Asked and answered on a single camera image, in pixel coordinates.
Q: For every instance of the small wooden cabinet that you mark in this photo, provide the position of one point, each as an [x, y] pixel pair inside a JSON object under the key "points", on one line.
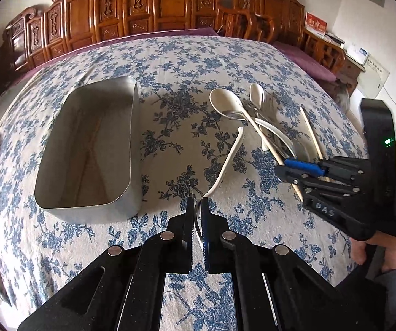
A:
{"points": [[351, 70]]}

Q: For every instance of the carved wooden bench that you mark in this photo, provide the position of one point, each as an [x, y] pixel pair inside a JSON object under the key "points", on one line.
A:
{"points": [[325, 53]]}

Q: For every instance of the stack of papers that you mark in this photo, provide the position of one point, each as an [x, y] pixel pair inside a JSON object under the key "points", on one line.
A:
{"points": [[335, 39]]}

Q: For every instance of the grey fluffy object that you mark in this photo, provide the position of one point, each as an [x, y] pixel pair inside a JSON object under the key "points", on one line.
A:
{"points": [[343, 93]]}

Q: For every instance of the wooden chopstick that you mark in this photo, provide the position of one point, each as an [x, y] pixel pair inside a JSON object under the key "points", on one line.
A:
{"points": [[275, 153], [309, 131]]}

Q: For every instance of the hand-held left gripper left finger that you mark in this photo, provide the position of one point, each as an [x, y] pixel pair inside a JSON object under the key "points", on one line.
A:
{"points": [[180, 234]]}

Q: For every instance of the rectangular metal tray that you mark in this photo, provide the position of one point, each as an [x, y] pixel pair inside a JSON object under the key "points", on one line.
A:
{"points": [[80, 151]]}

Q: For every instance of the red desk calendar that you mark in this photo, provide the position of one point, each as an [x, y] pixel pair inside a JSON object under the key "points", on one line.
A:
{"points": [[315, 24]]}

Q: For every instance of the purple seat cushion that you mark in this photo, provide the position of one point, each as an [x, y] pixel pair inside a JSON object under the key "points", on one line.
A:
{"points": [[304, 58]]}

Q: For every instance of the white plastic spoon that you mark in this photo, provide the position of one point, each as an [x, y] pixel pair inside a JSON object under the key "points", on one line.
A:
{"points": [[230, 155], [220, 100], [256, 93]]}

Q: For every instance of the wooden armchair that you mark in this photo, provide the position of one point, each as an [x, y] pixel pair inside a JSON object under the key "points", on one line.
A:
{"points": [[234, 17]]}

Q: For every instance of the white box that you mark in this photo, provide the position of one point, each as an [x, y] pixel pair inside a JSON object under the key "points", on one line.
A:
{"points": [[358, 53]]}

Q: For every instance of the blue floral bedsheet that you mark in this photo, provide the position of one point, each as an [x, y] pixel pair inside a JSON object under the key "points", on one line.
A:
{"points": [[170, 76]]}

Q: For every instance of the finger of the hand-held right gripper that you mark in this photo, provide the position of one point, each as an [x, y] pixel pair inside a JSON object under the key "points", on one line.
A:
{"points": [[291, 176], [304, 166]]}

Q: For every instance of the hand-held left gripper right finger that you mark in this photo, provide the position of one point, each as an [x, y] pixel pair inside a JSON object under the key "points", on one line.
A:
{"points": [[215, 234]]}

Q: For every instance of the white wall panel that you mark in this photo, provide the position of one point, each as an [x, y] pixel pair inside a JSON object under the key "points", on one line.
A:
{"points": [[373, 79]]}

